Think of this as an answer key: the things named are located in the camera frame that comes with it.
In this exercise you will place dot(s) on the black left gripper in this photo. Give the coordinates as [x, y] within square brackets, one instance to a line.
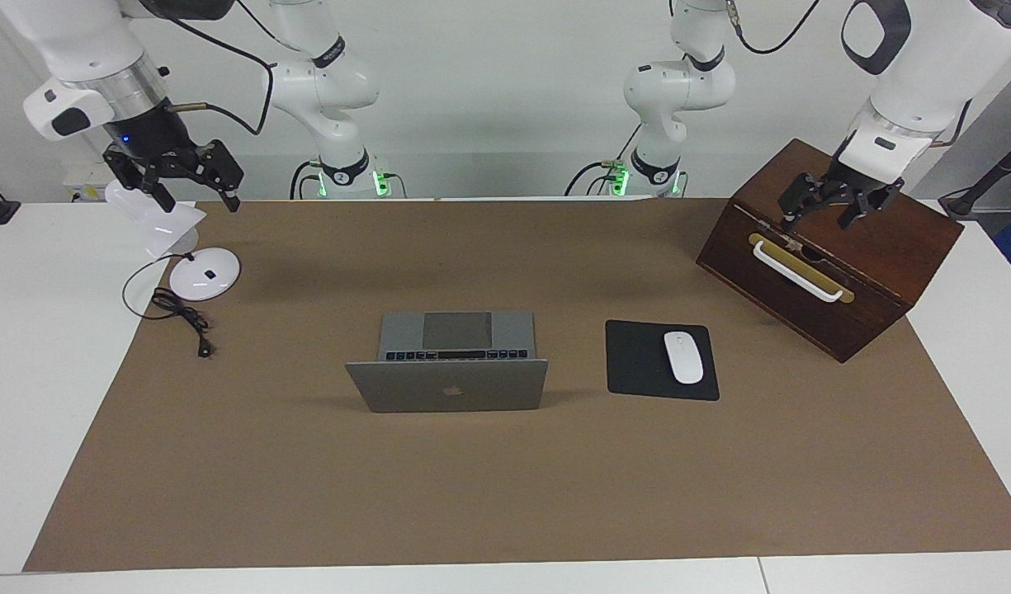
[852, 186]

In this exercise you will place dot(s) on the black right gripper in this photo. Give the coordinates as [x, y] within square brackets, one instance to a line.
[154, 136]

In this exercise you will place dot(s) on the silver grey laptop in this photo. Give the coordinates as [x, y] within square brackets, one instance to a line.
[447, 388]

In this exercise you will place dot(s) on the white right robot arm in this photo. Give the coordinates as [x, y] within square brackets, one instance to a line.
[68, 33]

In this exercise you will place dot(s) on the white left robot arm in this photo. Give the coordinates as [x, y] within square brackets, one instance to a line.
[926, 74]

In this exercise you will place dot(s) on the dark brown wooden box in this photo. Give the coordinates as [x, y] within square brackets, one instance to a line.
[885, 264]

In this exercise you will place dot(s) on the white desk lamp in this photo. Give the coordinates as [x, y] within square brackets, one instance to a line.
[204, 276]

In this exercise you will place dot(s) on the white power strip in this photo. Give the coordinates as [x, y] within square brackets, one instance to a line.
[84, 177]

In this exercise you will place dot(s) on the black stand leg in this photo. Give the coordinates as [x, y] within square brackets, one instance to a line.
[967, 202]

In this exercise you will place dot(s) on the white computer mouse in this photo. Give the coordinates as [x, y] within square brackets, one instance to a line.
[683, 359]

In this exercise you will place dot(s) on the black mouse pad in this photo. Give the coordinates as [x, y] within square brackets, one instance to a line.
[637, 363]

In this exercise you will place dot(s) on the brown table mat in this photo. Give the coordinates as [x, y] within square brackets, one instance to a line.
[472, 495]

